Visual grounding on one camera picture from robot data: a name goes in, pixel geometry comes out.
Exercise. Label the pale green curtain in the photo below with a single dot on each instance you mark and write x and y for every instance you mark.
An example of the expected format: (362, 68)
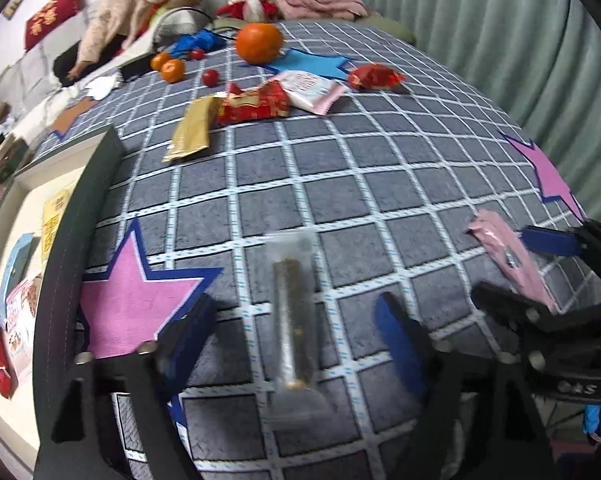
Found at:
(480, 35)

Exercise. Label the white tray with packets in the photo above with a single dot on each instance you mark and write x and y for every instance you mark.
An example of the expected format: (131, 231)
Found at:
(75, 240)

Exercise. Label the light blue snack packet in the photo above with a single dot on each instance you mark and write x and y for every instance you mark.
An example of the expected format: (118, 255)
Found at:
(18, 265)

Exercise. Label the white paper sheet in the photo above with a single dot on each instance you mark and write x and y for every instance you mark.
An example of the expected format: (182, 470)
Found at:
(103, 86)

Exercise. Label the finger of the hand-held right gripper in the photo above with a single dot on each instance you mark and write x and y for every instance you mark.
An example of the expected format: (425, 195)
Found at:
(505, 300)
(550, 242)

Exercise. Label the red and gold snack packet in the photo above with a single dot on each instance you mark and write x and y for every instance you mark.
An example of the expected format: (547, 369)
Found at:
(253, 105)

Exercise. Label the red and white plush toy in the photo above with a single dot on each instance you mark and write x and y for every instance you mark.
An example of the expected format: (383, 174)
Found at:
(248, 5)

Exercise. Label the white and red snack packet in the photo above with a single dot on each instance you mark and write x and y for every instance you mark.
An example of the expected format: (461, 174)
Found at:
(23, 325)

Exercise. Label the black flat box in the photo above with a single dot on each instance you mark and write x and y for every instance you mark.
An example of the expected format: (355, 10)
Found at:
(138, 65)

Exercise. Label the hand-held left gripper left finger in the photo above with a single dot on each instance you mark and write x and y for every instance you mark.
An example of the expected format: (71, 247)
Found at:
(180, 332)

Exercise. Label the red crinkled snack packet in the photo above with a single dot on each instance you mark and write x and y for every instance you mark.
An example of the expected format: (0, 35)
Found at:
(375, 77)

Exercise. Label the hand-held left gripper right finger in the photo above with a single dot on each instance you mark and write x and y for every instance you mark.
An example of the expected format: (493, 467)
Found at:
(400, 342)

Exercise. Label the clear packet with brown bar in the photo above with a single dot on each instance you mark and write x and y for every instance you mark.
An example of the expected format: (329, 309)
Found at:
(293, 310)

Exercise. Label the blue plastic bag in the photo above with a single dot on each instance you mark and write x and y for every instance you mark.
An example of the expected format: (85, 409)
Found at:
(195, 42)

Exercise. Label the grey grid printed blanket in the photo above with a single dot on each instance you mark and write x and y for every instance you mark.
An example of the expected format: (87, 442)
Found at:
(330, 185)

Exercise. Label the white and pink snack packet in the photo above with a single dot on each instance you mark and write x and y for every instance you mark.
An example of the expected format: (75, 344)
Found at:
(315, 90)

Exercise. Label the yellow snack packet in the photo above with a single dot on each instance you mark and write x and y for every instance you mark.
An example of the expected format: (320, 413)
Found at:
(55, 220)

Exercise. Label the large orange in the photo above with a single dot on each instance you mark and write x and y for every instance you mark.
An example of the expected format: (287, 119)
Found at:
(259, 42)

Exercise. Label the small tangerine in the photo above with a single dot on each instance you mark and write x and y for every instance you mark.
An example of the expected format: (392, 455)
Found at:
(159, 61)
(173, 71)

